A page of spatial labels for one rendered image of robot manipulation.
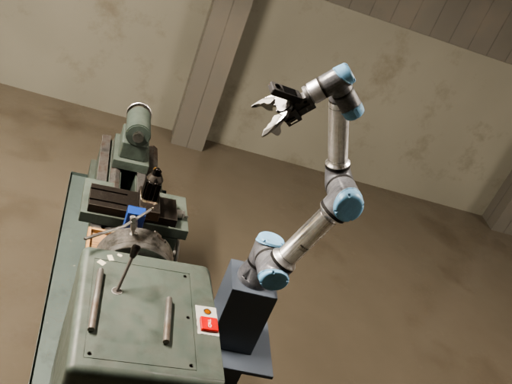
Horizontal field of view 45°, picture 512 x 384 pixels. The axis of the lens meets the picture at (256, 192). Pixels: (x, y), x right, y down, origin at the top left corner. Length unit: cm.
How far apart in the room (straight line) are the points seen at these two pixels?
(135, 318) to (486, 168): 520
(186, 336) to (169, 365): 14
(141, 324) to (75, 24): 398
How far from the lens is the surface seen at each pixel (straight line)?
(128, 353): 197
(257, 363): 283
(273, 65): 572
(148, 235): 245
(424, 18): 587
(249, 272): 259
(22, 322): 373
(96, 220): 304
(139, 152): 348
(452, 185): 676
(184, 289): 223
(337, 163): 233
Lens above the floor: 270
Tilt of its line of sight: 30 degrees down
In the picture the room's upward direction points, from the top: 22 degrees clockwise
